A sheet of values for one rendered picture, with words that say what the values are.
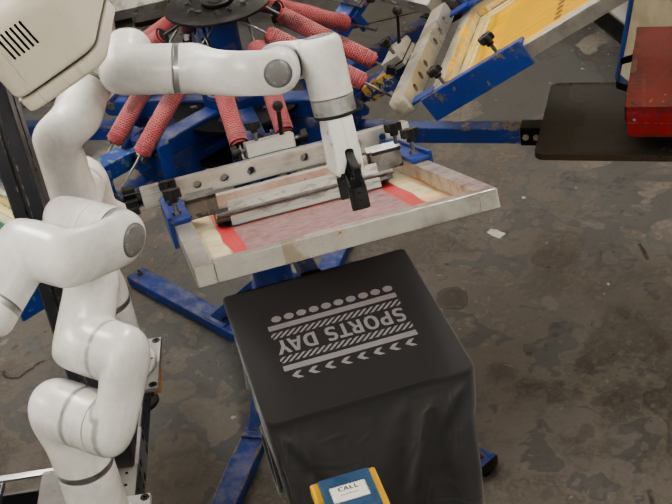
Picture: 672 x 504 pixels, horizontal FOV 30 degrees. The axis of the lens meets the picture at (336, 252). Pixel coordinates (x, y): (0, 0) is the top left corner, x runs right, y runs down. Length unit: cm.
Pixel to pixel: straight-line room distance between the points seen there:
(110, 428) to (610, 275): 284
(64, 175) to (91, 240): 44
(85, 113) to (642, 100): 156
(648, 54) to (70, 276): 205
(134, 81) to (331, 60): 33
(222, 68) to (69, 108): 27
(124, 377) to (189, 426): 220
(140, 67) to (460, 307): 245
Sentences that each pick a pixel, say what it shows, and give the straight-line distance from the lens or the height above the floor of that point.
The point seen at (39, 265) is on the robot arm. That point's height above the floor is 171.
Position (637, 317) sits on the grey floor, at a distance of 428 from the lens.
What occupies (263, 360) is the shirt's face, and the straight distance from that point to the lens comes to 272.
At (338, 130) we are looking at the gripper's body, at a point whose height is 163.
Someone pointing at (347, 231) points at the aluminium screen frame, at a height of 137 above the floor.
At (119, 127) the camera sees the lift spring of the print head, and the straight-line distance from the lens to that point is 350.
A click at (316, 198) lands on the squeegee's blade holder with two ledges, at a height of 118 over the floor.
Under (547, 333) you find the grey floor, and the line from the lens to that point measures 422.
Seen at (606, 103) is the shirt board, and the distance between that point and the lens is 353.
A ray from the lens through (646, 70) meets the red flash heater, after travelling 336.
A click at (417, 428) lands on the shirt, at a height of 82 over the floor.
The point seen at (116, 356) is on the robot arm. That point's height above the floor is 152.
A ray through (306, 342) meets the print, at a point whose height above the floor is 95.
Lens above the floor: 262
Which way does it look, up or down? 34 degrees down
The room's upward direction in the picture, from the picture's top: 9 degrees counter-clockwise
